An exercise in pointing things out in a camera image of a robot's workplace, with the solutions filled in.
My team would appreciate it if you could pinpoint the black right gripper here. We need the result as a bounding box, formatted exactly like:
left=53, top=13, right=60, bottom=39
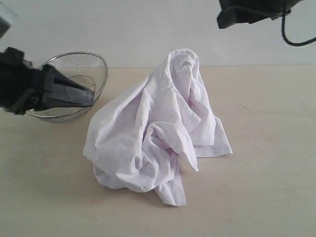
left=217, top=0, right=298, bottom=29

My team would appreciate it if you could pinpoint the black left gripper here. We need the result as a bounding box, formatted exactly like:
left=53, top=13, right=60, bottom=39
left=0, top=47, right=95, bottom=115

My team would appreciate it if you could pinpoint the white t-shirt red print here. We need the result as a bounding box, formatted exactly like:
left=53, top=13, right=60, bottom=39
left=83, top=49, right=232, bottom=207

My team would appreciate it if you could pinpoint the metal wire mesh basket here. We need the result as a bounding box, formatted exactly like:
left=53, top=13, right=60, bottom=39
left=27, top=51, right=108, bottom=123

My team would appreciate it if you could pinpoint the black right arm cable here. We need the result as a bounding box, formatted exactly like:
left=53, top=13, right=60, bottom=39
left=281, top=13, right=316, bottom=47

